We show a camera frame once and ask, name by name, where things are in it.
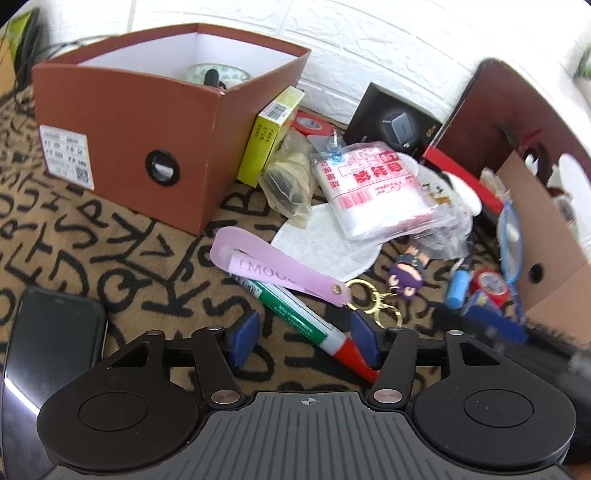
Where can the thin black pen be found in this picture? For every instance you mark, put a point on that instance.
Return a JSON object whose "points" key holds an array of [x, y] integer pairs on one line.
{"points": [[211, 78]]}

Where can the red tape roll rear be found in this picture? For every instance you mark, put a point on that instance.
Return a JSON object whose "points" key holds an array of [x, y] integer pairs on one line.
{"points": [[309, 124]]}

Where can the red cap white marker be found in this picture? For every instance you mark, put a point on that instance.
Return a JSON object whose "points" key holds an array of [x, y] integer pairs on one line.
{"points": [[309, 324]]}

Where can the white round pad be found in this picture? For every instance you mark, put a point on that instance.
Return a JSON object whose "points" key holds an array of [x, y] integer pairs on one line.
{"points": [[322, 247]]}

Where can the black smartphone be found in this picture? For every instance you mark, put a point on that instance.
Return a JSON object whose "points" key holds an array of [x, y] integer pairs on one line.
{"points": [[56, 337]]}

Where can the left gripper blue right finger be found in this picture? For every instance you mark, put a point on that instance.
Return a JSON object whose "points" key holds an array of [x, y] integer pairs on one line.
{"points": [[368, 337]]}

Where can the letter pattern tan rug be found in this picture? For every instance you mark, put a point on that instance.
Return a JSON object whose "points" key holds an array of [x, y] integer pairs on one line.
{"points": [[146, 274]]}

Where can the blue rim small net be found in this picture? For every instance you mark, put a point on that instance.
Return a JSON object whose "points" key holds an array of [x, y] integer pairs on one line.
{"points": [[509, 237]]}

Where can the red white plastic packet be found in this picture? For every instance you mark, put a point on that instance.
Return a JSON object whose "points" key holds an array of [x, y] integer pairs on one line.
{"points": [[372, 193]]}

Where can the red tape roll front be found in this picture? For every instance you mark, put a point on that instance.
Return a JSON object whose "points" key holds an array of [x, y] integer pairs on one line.
{"points": [[492, 284]]}

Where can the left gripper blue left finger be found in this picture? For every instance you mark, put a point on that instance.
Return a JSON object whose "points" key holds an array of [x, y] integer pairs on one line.
{"points": [[241, 338]]}

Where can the clear packing tape roll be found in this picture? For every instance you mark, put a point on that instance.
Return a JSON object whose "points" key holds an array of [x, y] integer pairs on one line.
{"points": [[230, 76]]}

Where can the tan cardboard box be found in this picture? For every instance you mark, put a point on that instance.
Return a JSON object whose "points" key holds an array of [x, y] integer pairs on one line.
{"points": [[554, 285]]}

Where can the yellow green medicine box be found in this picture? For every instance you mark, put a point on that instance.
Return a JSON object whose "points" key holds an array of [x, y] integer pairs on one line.
{"points": [[268, 131]]}

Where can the purple cartoon figure keychain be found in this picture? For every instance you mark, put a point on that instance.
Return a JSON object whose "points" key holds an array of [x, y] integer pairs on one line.
{"points": [[407, 274]]}

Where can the blue cap black marker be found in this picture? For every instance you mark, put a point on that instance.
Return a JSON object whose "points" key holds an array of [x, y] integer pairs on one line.
{"points": [[459, 284]]}

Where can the dark brown shoe box lid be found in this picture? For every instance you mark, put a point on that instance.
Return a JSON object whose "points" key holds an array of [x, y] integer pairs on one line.
{"points": [[499, 112]]}

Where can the playing card box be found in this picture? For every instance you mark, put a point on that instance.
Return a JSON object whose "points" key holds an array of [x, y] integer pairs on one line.
{"points": [[480, 299]]}

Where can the brown shoe box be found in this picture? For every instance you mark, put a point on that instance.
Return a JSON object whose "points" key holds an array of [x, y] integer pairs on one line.
{"points": [[119, 118]]}

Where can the red tape roll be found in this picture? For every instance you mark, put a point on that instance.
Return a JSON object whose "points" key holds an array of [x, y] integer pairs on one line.
{"points": [[492, 284], [309, 124]]}

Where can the clear bag brown items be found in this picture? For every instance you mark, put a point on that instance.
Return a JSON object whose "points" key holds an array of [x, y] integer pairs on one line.
{"points": [[287, 181]]}

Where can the pink wrist strap keychain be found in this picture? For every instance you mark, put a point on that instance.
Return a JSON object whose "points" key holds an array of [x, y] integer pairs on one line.
{"points": [[241, 253]]}

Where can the black charger box upright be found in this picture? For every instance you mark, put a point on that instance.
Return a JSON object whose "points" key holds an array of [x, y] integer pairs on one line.
{"points": [[388, 117]]}

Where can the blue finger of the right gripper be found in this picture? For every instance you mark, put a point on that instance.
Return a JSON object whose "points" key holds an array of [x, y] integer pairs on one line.
{"points": [[496, 326]]}

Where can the white printed cloth pouch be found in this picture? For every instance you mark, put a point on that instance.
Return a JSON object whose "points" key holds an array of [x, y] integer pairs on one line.
{"points": [[449, 238]]}

